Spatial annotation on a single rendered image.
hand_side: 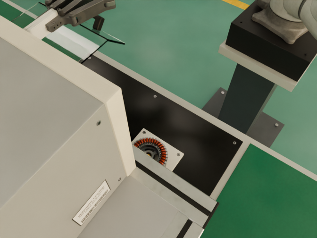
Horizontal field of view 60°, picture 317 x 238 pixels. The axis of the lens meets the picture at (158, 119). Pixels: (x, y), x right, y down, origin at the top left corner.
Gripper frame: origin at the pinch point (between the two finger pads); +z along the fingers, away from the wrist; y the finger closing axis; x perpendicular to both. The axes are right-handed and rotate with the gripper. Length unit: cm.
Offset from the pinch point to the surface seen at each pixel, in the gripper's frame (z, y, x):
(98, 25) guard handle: -16.5, 4.4, -13.3
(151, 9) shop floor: -139, 80, -118
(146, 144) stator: -5.3, -18.2, -36.7
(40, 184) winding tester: 20.7, -28.4, 11.7
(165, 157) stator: -4.7, -25.1, -36.2
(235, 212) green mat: -5, -48, -43
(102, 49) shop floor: -80, 83, -118
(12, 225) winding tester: 24.4, -28.4, 10.4
